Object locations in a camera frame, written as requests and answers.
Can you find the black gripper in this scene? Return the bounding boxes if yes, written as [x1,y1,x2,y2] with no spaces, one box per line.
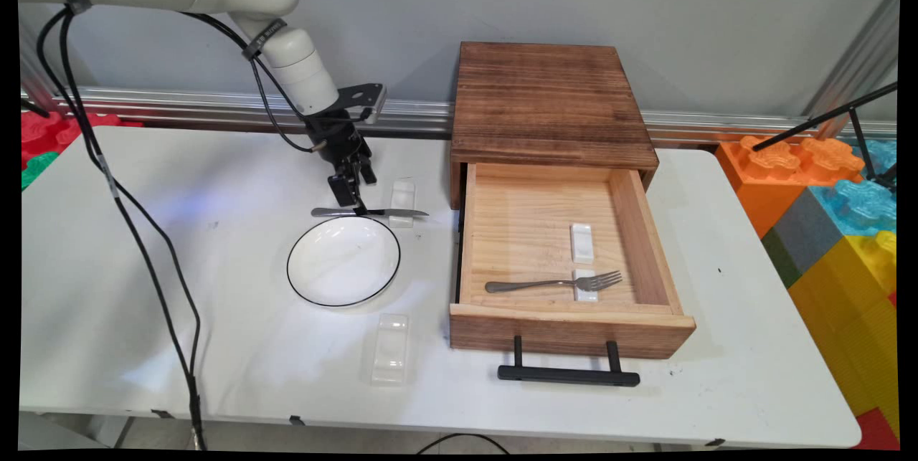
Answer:
[307,108,378,216]

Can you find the silver table knife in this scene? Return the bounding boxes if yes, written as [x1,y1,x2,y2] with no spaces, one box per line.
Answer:
[310,206,430,219]

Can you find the clear cutlery rest far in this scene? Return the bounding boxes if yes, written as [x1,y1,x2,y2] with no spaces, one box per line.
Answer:
[388,178,417,229]

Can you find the white plate with black rim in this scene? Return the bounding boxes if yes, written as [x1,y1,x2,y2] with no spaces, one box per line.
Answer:
[285,214,402,309]

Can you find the white ceramic cutlery rest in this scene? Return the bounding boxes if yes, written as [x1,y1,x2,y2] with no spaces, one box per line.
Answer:
[569,222,596,265]
[572,269,600,303]
[370,313,410,386]

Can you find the silver fork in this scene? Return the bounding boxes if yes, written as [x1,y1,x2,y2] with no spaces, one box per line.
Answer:
[484,270,624,295]

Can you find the dark wooden drawer cabinet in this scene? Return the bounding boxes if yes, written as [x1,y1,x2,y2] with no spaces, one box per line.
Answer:
[448,41,661,212]

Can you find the green foam block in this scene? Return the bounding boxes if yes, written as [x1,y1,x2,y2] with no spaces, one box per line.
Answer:
[20,151,62,191]

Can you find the orange foam block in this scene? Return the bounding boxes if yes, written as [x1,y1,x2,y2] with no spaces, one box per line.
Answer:
[714,134,866,240]

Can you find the gray foam block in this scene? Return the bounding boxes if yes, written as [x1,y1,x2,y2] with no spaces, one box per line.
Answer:
[761,186,848,289]

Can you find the black metal stand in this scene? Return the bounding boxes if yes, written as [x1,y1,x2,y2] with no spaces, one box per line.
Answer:
[751,80,899,194]

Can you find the blue foam block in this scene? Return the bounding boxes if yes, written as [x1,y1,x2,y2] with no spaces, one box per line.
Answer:
[809,138,899,237]

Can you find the yellow foam block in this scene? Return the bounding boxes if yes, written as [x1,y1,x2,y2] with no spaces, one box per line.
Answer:
[787,229,902,442]

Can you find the red foam floor block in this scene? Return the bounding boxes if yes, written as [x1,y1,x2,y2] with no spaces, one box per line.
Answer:
[852,407,902,452]

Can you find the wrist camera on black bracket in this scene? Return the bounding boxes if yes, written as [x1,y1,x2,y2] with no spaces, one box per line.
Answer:
[336,82,389,125]

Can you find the plain black cable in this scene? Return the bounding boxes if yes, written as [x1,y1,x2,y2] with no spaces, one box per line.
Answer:
[36,8,320,452]

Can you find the horizontal aluminium wall rail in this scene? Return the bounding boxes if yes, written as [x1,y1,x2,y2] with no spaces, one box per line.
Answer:
[22,85,899,151]

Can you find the light wooden drawer, black handle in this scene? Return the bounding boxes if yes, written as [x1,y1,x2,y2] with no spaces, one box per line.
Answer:
[448,161,697,388]

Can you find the black floor cable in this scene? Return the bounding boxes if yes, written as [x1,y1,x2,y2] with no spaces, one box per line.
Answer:
[415,432,511,455]

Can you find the slanted aluminium frame post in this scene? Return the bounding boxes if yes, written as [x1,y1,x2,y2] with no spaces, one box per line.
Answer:
[802,0,902,141]

